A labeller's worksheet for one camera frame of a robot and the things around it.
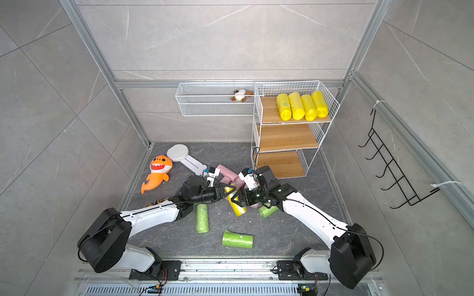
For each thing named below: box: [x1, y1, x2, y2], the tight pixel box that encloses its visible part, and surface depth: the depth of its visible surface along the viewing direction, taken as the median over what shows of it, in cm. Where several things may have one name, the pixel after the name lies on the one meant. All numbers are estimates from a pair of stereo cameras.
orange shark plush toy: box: [140, 155, 173, 195], surface depth 100 cm
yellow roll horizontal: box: [300, 94, 318, 122], surface depth 73 cm
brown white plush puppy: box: [229, 88, 255, 103], surface depth 89 cm
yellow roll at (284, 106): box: [276, 93, 292, 122], surface depth 73 cm
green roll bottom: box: [222, 229, 254, 249], surface depth 79 cm
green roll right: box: [258, 205, 279, 219], surface depth 88 cm
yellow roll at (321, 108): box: [311, 90, 329, 118], surface depth 75 cm
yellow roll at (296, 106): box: [288, 91, 306, 121], surface depth 73 cm
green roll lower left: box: [196, 203, 210, 234], surface depth 85 cm
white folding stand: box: [166, 143, 208, 176], surface depth 109 cm
